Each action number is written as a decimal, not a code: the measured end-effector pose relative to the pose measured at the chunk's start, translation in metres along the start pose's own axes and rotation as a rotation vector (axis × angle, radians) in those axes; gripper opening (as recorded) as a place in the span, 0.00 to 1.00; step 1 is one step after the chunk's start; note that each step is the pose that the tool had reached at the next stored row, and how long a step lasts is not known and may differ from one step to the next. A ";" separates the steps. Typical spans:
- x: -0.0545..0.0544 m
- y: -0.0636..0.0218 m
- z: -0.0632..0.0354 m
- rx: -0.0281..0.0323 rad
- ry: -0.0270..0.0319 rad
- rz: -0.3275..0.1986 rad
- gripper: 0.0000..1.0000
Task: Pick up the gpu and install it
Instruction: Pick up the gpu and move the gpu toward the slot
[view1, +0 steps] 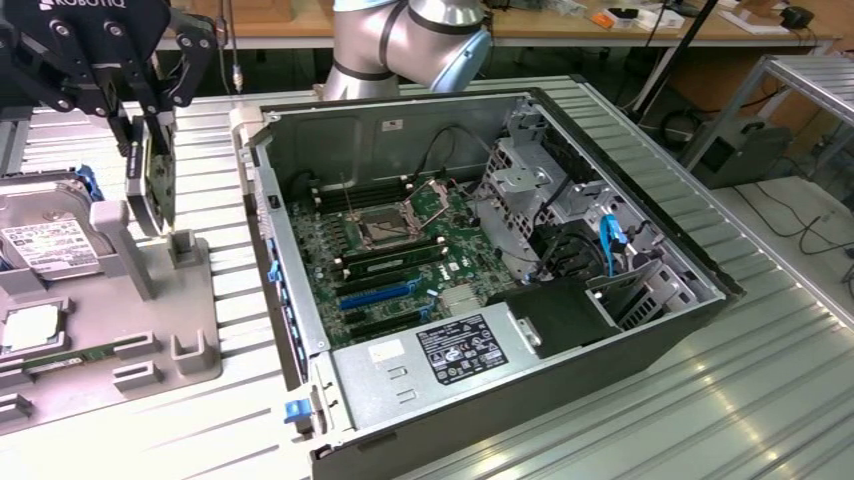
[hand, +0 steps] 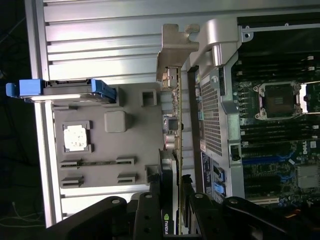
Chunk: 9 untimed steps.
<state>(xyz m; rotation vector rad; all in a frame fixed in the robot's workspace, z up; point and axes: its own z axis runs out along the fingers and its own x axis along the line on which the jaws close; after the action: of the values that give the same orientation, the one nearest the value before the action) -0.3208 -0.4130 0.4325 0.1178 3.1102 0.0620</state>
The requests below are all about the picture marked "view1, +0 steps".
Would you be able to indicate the blue plastic disk bracket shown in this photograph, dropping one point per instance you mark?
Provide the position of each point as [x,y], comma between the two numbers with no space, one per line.
[87,182]

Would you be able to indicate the black charger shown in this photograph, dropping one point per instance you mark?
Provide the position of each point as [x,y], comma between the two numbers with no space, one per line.
[796,16]

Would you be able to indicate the black RAM slot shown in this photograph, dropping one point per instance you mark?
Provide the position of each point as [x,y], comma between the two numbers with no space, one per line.
[361,189]
[363,199]

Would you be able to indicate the orange box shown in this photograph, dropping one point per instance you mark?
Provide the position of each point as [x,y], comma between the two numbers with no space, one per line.
[603,17]

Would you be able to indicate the installed green RAM stick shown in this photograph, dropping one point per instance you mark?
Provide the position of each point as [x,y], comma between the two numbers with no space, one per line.
[394,260]

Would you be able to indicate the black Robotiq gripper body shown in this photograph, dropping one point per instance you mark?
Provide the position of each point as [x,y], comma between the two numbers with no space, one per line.
[100,40]

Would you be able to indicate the black slanted pole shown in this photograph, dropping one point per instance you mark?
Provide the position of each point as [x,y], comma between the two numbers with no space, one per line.
[681,45]

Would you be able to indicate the blue case latch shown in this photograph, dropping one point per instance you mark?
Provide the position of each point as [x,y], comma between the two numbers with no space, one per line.
[297,412]

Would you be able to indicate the black box under frame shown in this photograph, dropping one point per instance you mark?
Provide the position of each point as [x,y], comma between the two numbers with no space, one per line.
[741,155]

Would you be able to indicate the aluminium frame table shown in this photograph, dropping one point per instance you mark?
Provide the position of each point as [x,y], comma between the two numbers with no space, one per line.
[808,75]

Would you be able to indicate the perforated metal disk bay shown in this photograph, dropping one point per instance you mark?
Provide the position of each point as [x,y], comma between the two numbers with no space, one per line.
[521,200]

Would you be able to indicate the silver chipset heat sink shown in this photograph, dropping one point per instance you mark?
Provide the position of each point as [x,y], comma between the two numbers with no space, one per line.
[461,300]

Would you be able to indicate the wooden workbench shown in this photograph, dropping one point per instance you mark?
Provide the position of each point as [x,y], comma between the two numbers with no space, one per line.
[547,27]

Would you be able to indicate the silver CPU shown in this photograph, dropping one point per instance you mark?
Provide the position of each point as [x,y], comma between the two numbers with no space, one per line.
[30,327]

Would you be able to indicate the grey parts rack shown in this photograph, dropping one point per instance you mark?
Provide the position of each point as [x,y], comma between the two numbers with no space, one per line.
[100,320]

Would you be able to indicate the graphics card with black shroud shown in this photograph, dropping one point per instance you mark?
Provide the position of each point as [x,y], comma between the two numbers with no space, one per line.
[156,185]

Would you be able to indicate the black open PC case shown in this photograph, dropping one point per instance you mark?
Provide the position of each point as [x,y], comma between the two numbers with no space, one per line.
[601,400]

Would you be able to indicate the grey power supply with label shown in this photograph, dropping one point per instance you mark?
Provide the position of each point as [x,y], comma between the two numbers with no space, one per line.
[374,390]

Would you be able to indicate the metal socket cover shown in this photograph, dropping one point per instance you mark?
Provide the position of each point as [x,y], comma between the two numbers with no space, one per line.
[427,200]

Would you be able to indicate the loose green RAM stick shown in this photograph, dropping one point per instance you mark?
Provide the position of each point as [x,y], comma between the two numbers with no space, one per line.
[74,357]

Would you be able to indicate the long black expansion slot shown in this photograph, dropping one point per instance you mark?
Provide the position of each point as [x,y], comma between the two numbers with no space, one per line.
[370,290]
[387,326]

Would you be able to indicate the hard disk with white label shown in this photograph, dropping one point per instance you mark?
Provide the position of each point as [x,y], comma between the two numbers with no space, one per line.
[47,245]

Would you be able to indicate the green motherboard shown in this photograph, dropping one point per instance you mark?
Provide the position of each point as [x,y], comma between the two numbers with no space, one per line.
[461,240]

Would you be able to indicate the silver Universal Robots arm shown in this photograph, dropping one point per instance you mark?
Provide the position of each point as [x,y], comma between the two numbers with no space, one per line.
[374,45]

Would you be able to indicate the CPU socket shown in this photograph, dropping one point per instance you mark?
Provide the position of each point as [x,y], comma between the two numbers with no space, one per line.
[383,230]

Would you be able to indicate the black plastic air shroud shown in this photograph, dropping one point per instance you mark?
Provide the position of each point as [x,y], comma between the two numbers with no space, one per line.
[554,320]

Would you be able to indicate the blue expansion slot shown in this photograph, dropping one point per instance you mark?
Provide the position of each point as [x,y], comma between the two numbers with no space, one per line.
[377,300]

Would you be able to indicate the thin metal locking lever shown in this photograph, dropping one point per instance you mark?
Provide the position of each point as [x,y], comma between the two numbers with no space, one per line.
[349,200]

